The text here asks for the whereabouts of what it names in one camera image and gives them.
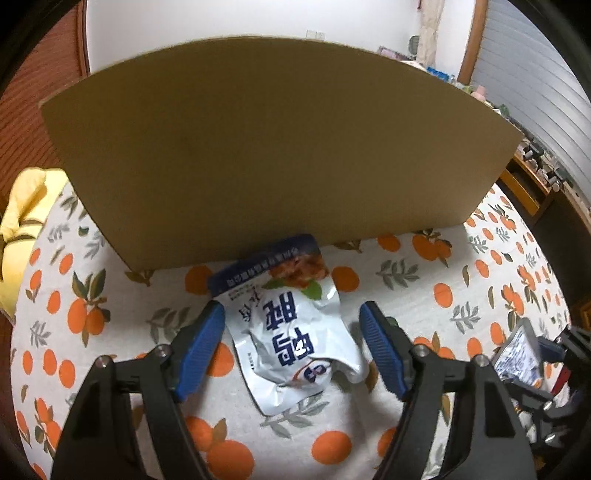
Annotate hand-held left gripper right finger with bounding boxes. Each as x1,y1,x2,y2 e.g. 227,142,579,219
359,301,539,480

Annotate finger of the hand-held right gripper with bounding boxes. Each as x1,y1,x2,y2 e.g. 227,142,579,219
503,381,587,457
538,325,591,370

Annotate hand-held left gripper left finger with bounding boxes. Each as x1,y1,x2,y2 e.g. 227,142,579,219
53,300,227,480

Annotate small white printed snack packet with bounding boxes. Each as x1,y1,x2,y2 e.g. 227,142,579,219
494,318,543,388

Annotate white and blue snack pouch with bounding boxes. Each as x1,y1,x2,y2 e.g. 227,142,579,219
208,234,370,416

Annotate brown cardboard box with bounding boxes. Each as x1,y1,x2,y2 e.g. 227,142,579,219
39,36,522,273

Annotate orange fruit print bedsheet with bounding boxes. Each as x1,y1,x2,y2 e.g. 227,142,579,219
9,178,573,480

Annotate yellow plush toy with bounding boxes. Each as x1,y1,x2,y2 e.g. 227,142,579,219
0,167,65,319

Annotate grey window blind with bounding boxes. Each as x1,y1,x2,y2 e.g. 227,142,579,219
471,0,591,158

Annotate brown louvered wardrobe door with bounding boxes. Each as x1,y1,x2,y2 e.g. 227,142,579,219
0,9,90,195

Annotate pale floral curtain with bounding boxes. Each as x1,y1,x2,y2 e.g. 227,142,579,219
413,0,439,68

